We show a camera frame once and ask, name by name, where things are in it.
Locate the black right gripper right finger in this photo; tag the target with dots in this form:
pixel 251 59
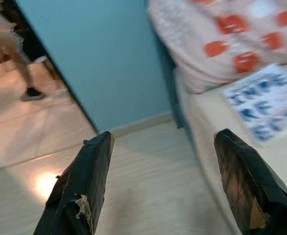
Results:
pixel 246 191

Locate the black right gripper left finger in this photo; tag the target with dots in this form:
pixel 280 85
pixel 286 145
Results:
pixel 84 183

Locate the white book blue lettering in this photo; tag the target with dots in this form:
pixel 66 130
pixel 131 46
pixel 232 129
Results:
pixel 261 98

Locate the pink pillow orange patches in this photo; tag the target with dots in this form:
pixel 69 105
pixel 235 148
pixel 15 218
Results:
pixel 207 24

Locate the cream bed mattress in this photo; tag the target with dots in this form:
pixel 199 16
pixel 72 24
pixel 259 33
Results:
pixel 207 122

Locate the person in beige trousers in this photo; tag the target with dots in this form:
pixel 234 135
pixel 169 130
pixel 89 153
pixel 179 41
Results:
pixel 23 63

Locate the dark blue bed frame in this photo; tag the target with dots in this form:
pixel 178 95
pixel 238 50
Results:
pixel 169 73

